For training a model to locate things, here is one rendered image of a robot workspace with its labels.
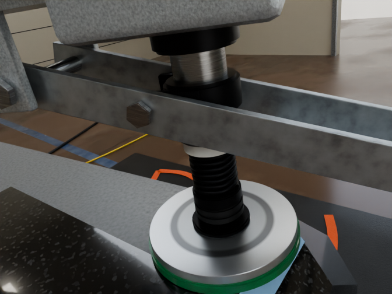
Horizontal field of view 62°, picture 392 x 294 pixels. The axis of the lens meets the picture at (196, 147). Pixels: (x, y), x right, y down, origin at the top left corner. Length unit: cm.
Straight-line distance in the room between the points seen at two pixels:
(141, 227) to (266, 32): 544
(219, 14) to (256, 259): 29
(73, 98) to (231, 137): 19
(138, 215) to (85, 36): 35
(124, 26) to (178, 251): 29
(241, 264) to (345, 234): 138
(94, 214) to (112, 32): 39
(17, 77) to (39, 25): 566
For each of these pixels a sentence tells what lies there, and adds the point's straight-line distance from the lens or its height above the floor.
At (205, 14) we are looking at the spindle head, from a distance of 27.
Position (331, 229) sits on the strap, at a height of 2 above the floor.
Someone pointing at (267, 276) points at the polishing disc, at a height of 85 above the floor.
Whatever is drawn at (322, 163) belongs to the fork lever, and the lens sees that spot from 35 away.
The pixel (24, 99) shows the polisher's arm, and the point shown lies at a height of 109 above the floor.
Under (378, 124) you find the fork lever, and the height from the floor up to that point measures 99.
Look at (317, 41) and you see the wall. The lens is 549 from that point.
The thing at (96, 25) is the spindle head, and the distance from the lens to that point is 30.
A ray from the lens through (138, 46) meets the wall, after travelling 704.
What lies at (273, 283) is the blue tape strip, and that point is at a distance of 48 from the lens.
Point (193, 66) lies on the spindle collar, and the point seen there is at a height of 110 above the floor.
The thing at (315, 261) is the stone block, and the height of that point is 78.
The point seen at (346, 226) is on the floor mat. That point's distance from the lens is 183.
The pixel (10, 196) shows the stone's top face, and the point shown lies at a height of 84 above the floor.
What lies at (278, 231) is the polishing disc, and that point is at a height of 87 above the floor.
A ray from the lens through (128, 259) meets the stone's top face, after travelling 50.
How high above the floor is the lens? 117
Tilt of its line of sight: 25 degrees down
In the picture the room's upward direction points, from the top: 9 degrees counter-clockwise
